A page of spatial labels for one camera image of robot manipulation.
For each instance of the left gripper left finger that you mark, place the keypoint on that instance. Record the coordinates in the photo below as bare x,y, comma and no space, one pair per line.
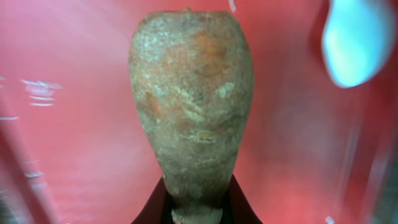
158,208

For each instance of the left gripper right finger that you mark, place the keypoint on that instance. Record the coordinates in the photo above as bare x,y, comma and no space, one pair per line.
236,208

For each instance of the white plastic spoon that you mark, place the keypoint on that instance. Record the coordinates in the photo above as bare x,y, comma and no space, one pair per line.
357,39

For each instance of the red plastic tray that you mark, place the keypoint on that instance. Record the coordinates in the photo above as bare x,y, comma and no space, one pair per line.
311,153

